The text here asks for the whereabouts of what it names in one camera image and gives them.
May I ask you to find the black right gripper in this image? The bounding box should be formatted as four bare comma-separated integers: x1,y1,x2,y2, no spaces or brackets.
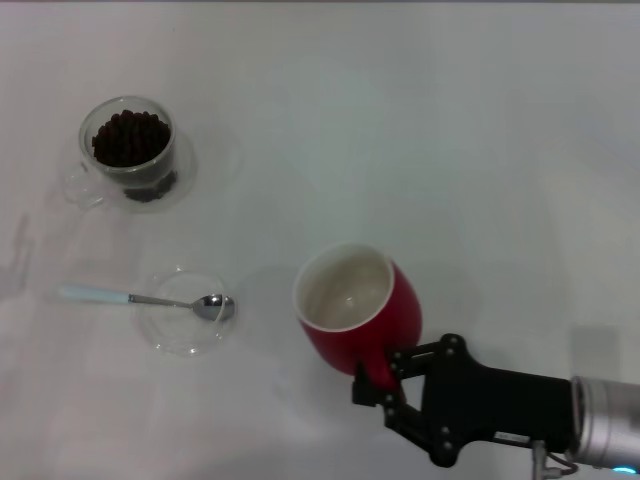
351,333,577,469

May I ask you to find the red mug white inside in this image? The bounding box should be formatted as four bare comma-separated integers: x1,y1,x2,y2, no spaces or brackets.
292,241,424,394

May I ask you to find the clear glass saucer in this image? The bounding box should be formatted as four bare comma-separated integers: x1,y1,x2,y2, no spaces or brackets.
99,131,200,216
131,269,240,359

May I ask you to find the blue handled metal spoon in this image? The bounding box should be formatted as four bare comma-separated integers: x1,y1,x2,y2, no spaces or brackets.
58,282,237,323

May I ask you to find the coffee beans pile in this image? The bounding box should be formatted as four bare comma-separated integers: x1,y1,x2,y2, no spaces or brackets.
91,108,180,204

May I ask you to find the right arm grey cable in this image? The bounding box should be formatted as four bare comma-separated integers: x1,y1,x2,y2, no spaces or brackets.
529,438,581,480

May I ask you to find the clear glass cup with handle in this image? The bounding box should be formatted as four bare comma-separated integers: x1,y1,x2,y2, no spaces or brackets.
62,94,181,209

